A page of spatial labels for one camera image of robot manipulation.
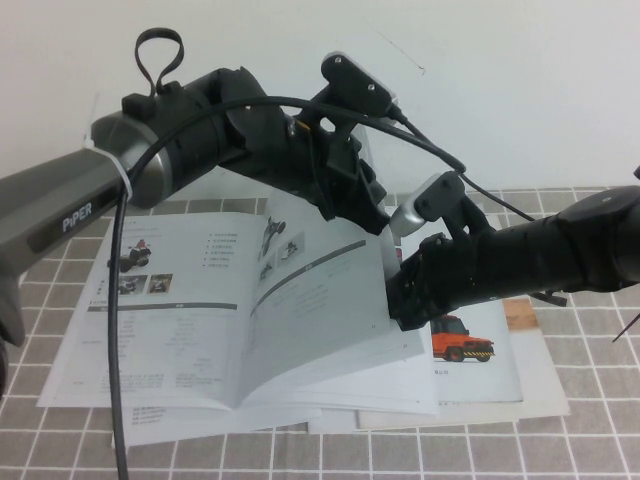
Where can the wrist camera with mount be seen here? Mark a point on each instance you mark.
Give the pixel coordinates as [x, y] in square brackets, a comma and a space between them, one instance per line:
[407, 220]
[355, 85]

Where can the white booklet with contact text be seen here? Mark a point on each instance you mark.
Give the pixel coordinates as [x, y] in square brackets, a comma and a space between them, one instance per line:
[160, 425]

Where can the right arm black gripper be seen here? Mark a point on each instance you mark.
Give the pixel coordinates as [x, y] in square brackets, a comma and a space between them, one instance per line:
[460, 275]

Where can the brochure with brown photo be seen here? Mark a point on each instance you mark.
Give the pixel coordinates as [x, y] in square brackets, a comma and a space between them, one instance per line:
[520, 315]

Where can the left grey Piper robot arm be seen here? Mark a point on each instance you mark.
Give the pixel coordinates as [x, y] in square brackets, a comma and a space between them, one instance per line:
[65, 200]

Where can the white product catalogue book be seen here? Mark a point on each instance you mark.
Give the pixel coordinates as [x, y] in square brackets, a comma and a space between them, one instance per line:
[175, 325]

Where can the plain white booklet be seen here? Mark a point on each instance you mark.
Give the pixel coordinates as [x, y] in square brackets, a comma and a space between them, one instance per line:
[330, 424]

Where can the large cream paper booklet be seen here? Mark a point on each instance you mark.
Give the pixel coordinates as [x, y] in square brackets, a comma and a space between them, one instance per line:
[540, 390]

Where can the brochure with orange trucks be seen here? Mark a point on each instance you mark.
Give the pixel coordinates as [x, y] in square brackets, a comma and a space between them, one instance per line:
[475, 380]

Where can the white zip tie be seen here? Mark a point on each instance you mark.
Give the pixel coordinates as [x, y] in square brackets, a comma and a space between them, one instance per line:
[120, 175]

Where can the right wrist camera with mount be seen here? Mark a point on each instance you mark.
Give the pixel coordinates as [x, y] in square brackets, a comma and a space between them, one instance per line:
[407, 220]

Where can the right black Piper robot arm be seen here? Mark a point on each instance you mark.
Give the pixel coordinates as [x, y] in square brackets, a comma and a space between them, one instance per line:
[575, 250]

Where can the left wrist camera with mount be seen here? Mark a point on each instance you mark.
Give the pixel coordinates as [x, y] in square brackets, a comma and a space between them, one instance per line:
[355, 85]

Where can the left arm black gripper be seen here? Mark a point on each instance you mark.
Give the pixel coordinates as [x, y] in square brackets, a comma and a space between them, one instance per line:
[310, 160]

